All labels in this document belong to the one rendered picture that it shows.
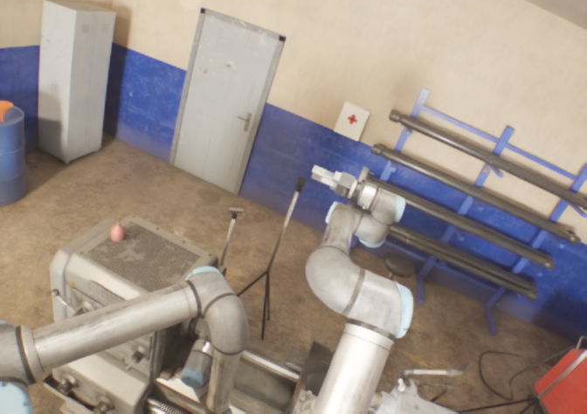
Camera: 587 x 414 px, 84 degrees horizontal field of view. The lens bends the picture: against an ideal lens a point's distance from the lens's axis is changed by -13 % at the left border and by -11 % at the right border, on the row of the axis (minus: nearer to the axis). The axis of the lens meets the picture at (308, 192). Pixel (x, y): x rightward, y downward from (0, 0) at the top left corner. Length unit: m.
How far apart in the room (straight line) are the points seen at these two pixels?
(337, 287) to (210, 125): 4.23
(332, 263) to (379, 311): 0.15
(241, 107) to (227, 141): 0.50
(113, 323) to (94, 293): 0.75
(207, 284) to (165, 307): 0.14
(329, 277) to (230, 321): 0.39
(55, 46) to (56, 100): 0.61
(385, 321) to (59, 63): 4.44
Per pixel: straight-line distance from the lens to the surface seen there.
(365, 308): 0.83
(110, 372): 2.08
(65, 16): 4.65
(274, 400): 2.23
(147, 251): 1.89
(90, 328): 1.08
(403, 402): 1.98
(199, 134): 5.02
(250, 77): 4.55
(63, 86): 4.81
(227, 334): 1.12
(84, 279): 1.83
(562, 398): 4.33
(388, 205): 1.32
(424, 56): 4.20
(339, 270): 0.83
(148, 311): 1.10
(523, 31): 4.35
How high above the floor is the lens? 2.59
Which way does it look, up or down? 27 degrees down
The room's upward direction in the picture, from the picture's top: 21 degrees clockwise
